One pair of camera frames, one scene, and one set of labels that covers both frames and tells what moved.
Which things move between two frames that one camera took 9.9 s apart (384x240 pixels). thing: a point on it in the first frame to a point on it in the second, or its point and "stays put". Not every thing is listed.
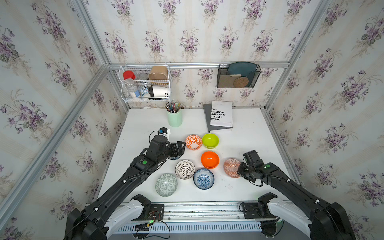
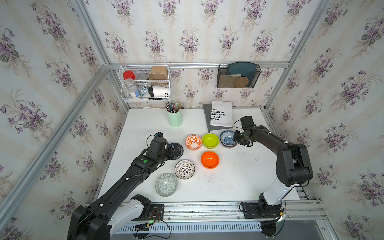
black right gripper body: x=246 y=171 to x=239 y=137
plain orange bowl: x=210 y=159 stays put
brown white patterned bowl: x=184 y=169 stays put
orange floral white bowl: x=193 y=142 stays put
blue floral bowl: x=203 y=178 to x=226 y=139
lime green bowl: x=210 y=141 stays put
